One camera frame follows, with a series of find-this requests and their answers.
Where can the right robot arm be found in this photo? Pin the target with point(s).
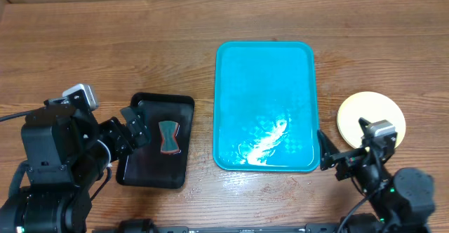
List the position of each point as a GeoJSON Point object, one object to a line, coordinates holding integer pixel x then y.
{"type": "Point", "coordinates": [401, 202]}

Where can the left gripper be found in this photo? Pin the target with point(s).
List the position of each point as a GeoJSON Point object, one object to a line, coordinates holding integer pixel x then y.
{"type": "Point", "coordinates": [124, 144]}

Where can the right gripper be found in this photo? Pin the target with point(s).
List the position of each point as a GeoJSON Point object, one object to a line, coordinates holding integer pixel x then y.
{"type": "Point", "coordinates": [329, 154]}

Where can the teal plastic tray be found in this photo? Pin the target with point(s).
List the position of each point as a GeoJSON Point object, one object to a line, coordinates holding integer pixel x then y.
{"type": "Point", "coordinates": [266, 114]}

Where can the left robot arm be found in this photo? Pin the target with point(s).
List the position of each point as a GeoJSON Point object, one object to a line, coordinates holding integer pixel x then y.
{"type": "Point", "coordinates": [67, 151]}

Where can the red green sponge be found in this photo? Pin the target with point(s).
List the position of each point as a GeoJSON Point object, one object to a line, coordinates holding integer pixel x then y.
{"type": "Point", "coordinates": [168, 131]}

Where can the yellow-rim plate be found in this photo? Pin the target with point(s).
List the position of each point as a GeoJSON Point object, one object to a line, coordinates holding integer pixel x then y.
{"type": "Point", "coordinates": [373, 107]}

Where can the black plastic tray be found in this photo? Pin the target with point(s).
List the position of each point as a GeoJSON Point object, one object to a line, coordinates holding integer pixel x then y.
{"type": "Point", "coordinates": [147, 166]}

